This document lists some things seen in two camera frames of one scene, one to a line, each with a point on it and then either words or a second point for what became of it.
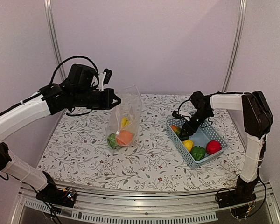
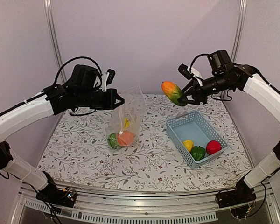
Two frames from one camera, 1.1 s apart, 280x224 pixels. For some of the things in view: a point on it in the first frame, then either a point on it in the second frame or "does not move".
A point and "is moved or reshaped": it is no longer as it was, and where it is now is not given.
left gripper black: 108,104 does not move
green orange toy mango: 179,132 -> 174,93
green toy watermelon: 112,141 does not move
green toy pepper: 198,152 does not move
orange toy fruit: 123,137 does not move
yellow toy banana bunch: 124,122 is moved or reshaped
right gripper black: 190,129 -> 200,96
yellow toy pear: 189,144 does not move
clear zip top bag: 124,124 does not move
